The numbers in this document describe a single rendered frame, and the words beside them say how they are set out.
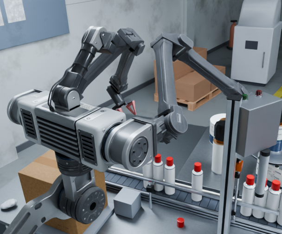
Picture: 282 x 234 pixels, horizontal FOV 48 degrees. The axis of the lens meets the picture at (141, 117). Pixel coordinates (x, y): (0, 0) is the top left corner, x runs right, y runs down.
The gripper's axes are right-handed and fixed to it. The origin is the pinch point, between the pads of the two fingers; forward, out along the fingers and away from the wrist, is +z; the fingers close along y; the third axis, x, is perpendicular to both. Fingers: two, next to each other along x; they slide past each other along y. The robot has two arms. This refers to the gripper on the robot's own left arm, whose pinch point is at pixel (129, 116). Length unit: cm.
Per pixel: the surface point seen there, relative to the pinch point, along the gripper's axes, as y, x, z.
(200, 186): -10, -25, 47
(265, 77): 390, 84, 53
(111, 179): -19.9, 18.3, 23.5
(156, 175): -15.3, -9.2, 32.5
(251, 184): -7, -48, 55
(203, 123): 223, 117, 51
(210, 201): -7, -23, 57
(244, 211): -8, -38, 65
